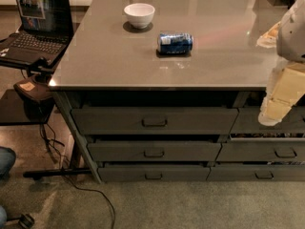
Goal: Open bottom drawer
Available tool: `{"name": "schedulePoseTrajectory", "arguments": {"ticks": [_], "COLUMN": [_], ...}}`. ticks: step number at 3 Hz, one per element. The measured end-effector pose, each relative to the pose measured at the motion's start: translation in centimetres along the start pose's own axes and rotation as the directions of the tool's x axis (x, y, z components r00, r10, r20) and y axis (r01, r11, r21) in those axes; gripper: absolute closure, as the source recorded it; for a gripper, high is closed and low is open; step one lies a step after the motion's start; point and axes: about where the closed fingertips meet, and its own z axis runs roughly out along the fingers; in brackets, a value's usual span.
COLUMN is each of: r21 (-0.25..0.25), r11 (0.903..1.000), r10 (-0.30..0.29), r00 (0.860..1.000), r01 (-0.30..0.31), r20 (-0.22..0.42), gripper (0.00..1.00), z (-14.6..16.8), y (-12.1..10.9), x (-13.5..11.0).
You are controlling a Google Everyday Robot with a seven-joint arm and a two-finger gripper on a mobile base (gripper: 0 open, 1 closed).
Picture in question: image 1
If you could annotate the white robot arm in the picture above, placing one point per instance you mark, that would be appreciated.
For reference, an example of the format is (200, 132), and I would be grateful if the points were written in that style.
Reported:
(289, 34)

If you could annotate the black caster wheel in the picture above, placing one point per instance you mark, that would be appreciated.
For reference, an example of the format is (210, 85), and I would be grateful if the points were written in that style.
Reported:
(26, 221)

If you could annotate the grey cabinet frame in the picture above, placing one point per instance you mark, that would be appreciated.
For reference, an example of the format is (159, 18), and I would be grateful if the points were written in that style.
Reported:
(64, 106)

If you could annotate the person's leg in jeans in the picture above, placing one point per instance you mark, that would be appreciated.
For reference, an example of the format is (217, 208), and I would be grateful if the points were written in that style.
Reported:
(7, 160)

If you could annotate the black laptop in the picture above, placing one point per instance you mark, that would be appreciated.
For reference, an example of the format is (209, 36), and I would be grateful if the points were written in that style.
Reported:
(45, 33)

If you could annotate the taped gripper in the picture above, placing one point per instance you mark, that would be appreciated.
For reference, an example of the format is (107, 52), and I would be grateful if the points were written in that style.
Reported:
(293, 35)

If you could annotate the black laptop stand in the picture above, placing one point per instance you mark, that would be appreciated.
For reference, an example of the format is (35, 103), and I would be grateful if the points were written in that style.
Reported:
(30, 102)

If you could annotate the blue soda can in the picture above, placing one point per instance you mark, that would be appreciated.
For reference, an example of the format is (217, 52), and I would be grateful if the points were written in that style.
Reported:
(174, 43)

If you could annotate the white ceramic bowl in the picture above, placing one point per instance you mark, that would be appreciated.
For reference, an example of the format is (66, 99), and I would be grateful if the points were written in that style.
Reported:
(139, 15)

